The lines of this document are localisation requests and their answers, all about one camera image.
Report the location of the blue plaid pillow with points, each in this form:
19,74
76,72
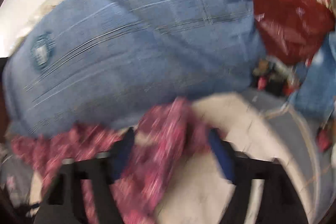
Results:
108,61

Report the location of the pink floral small garment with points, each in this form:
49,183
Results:
170,131

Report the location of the red plastic bag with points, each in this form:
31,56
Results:
292,30

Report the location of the cream leaf-print cushion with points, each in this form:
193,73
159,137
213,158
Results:
198,191

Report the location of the grey striped bedsheet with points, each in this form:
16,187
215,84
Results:
309,169

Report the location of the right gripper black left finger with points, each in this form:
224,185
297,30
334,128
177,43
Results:
64,200

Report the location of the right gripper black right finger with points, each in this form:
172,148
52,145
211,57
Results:
280,202

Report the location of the blue denim cloth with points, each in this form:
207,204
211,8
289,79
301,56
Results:
316,96

